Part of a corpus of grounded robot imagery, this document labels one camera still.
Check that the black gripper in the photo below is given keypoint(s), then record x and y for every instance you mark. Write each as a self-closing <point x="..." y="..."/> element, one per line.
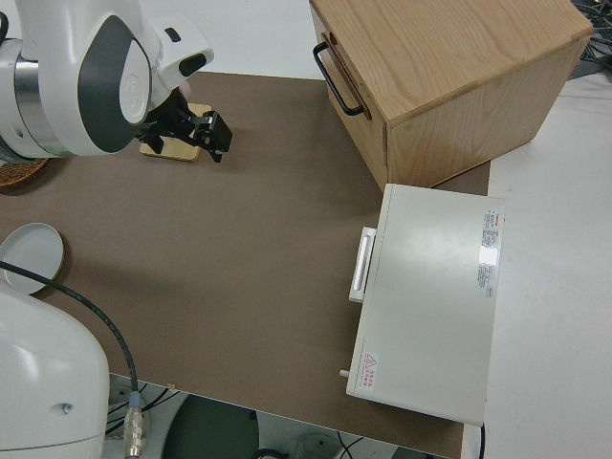
<point x="167" y="119"/>

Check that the gray round plate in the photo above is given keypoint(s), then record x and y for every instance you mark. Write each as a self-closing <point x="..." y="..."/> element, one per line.
<point x="33" y="244"/>

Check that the wooden mug stand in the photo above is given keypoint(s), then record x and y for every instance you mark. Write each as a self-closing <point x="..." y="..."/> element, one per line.
<point x="179" y="153"/>

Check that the brown table mat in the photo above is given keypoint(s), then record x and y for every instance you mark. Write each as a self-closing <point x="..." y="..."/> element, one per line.
<point x="239" y="239"/>

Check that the round wicker basket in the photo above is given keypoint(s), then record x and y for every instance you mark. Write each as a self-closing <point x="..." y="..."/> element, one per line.
<point x="19" y="173"/>

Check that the light wooden drawer cabinet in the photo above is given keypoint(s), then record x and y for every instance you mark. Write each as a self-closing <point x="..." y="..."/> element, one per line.
<point x="430" y="57"/>

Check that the white toaster oven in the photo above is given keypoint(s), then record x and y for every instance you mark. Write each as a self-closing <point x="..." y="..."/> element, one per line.
<point x="430" y="296"/>

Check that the dark gray pedestal base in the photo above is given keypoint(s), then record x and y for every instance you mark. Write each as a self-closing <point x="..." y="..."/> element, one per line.
<point x="215" y="425"/>

